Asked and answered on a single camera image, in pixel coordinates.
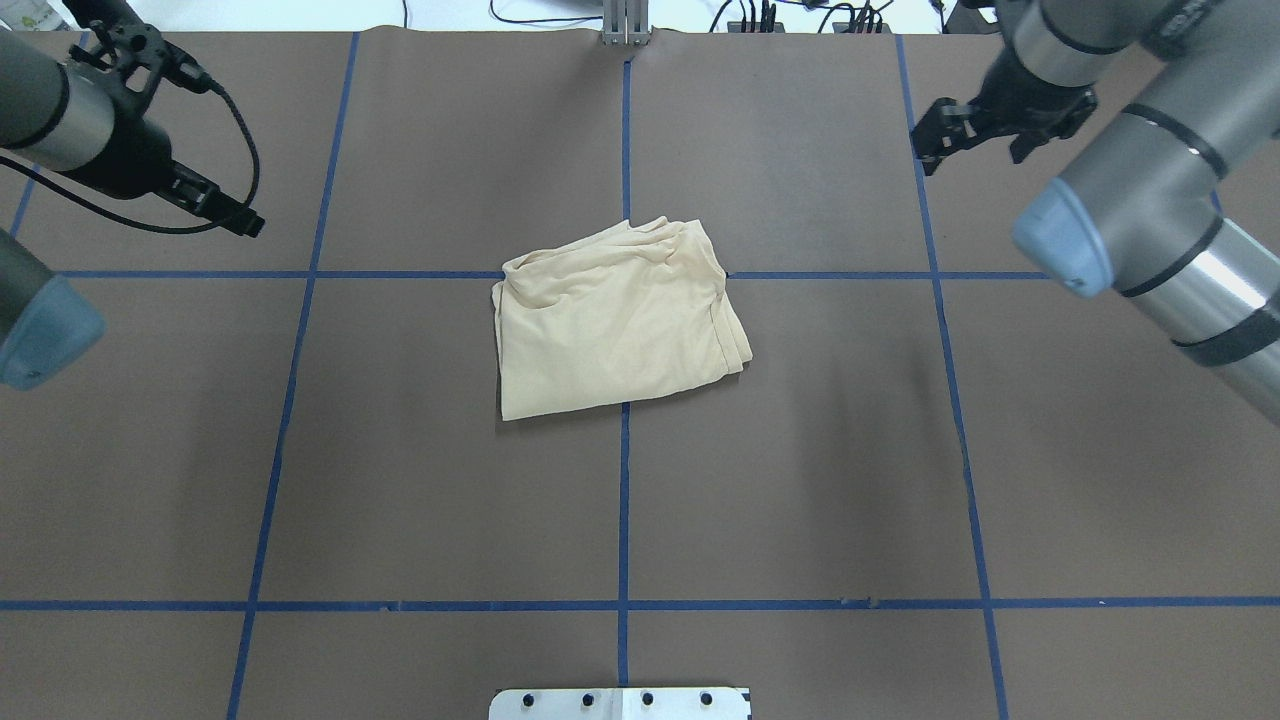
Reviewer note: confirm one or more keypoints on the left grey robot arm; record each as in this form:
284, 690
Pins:
79, 127

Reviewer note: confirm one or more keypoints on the cream long-sleeve printed shirt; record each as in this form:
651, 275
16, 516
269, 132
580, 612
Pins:
627, 314

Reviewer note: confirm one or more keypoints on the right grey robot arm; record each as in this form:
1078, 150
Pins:
1132, 213

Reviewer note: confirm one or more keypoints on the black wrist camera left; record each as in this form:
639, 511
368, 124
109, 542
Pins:
133, 59

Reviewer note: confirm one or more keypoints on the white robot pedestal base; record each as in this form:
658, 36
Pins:
713, 702

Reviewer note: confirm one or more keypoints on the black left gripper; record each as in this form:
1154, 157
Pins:
140, 153

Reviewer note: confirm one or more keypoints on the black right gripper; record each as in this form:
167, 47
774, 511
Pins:
1025, 92

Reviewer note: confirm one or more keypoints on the grey aluminium frame post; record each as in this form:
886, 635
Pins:
626, 23

